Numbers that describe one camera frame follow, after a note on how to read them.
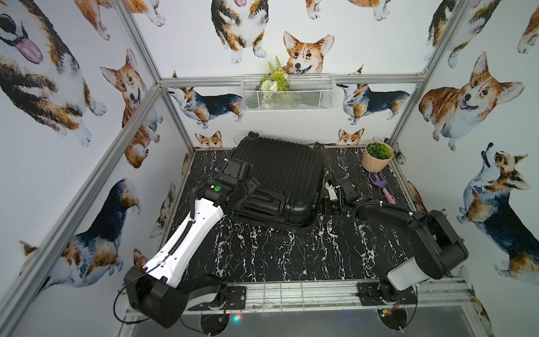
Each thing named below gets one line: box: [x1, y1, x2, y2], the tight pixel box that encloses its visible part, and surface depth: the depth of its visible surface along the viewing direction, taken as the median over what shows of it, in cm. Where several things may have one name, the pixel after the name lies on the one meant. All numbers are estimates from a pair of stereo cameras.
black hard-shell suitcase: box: [225, 131, 326, 235], surface depth 81 cm
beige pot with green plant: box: [362, 141, 394, 173], surface depth 107 cm
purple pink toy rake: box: [369, 171, 396, 205], surface depth 109 cm
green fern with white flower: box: [260, 55, 290, 95], surface depth 84 cm
